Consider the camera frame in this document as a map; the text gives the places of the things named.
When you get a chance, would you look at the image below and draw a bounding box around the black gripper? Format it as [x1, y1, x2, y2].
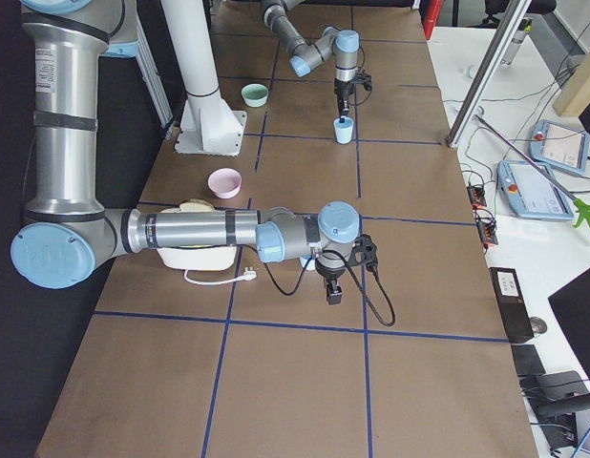
[334, 80, 352, 123]
[316, 260, 346, 305]

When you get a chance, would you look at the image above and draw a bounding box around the light blue cup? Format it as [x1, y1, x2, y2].
[299, 257, 316, 271]
[333, 116, 354, 144]

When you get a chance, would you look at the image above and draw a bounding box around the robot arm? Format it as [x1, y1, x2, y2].
[0, 1, 164, 312]
[261, 0, 361, 123]

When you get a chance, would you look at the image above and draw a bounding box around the green bowl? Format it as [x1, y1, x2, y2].
[241, 83, 269, 108]

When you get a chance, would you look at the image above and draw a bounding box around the cream toaster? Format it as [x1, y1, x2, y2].
[157, 206, 237, 271]

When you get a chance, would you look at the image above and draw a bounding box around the pink bowl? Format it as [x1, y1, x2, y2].
[207, 168, 242, 199]

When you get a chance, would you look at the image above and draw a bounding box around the orange black connector far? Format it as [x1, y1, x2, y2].
[467, 185, 487, 209]

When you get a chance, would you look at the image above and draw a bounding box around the orange black connector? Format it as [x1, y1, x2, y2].
[475, 216, 498, 248]
[467, 185, 487, 209]

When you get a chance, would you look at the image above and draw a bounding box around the toast slice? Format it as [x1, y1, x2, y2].
[179, 199, 215, 213]

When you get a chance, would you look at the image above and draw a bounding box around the orange black connector near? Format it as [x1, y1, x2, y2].
[475, 216, 498, 248]

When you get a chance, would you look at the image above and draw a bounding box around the black box white label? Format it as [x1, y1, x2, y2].
[489, 267, 534, 344]

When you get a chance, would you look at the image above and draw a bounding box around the teach pendant near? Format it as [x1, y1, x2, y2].
[496, 160, 574, 221]

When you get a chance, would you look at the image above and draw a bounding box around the teach pendant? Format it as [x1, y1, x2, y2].
[529, 119, 590, 176]
[496, 160, 574, 221]

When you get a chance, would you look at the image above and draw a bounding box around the teach pendant far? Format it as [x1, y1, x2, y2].
[529, 119, 590, 176]

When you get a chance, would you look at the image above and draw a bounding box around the black monitor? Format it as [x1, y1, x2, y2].
[549, 269, 590, 377]

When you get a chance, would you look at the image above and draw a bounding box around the reacher grabber tool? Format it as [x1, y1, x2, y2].
[474, 114, 590, 229]

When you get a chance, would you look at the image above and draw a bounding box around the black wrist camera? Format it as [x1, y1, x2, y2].
[353, 71, 372, 93]
[348, 234, 378, 271]

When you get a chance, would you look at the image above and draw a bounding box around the white pedestal column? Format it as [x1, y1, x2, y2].
[161, 0, 247, 156]

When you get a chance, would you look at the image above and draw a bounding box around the aluminium frame post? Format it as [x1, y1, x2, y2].
[446, 0, 531, 148]

